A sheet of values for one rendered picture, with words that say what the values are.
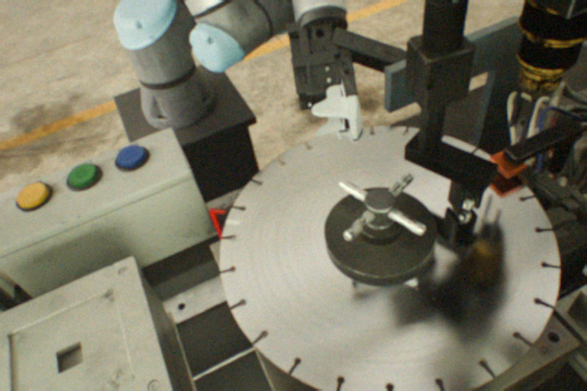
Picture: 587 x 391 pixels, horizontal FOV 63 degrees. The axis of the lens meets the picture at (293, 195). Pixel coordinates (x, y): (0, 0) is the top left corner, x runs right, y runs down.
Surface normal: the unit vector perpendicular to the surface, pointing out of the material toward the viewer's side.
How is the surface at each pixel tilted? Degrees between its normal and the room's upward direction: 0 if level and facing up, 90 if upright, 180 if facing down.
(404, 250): 5
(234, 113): 0
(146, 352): 0
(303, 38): 33
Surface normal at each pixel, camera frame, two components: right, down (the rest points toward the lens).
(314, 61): -0.09, -0.15
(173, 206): 0.43, 0.65
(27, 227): -0.13, -0.65
